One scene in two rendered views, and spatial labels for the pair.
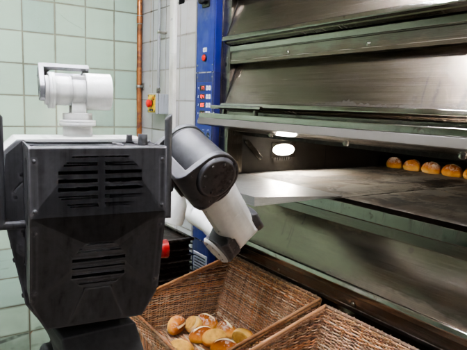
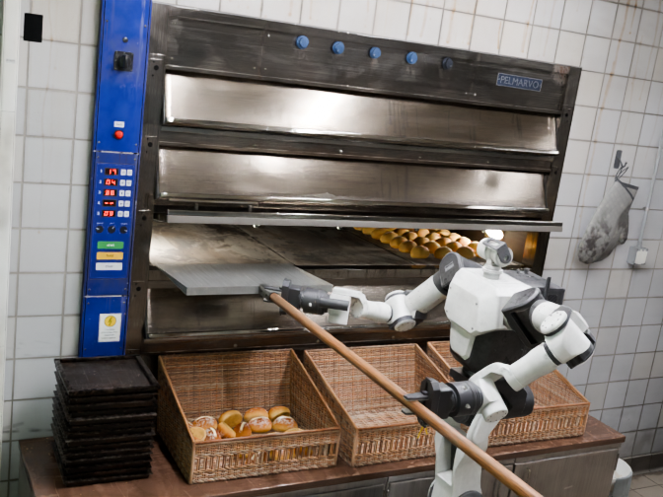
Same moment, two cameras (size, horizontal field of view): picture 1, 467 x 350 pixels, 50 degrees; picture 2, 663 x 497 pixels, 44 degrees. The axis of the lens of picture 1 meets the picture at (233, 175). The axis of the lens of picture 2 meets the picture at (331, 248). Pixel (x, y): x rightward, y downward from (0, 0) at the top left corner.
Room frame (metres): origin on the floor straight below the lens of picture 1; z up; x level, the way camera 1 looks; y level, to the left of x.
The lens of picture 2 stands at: (1.21, 2.79, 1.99)
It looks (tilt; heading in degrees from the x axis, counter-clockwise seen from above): 13 degrees down; 275
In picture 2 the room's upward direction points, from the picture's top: 8 degrees clockwise
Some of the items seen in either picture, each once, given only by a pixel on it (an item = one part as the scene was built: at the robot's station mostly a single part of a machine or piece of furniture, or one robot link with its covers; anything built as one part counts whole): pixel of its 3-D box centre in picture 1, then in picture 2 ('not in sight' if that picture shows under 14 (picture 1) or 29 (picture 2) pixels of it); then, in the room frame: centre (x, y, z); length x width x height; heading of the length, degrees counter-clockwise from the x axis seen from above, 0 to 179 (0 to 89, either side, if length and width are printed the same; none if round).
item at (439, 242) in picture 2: not in sight; (422, 238); (1.09, -1.17, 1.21); 0.61 x 0.48 x 0.06; 124
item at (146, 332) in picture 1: (216, 320); (246, 409); (1.66, 0.04, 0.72); 0.56 x 0.49 x 0.28; 33
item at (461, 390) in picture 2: not in sight; (444, 400); (1.03, 0.82, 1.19); 0.12 x 0.10 x 0.13; 34
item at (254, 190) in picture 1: (249, 183); (243, 274); (1.74, -0.06, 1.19); 0.55 x 0.36 x 0.03; 34
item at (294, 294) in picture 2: not in sight; (299, 299); (1.50, 0.15, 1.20); 0.12 x 0.10 x 0.13; 179
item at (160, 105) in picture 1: (158, 103); not in sight; (2.55, 0.39, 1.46); 0.10 x 0.07 x 0.10; 34
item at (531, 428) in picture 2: not in sight; (504, 388); (0.65, -0.60, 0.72); 0.56 x 0.49 x 0.28; 33
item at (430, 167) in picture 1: (431, 167); not in sight; (2.32, -0.92, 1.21); 0.10 x 0.07 x 0.05; 32
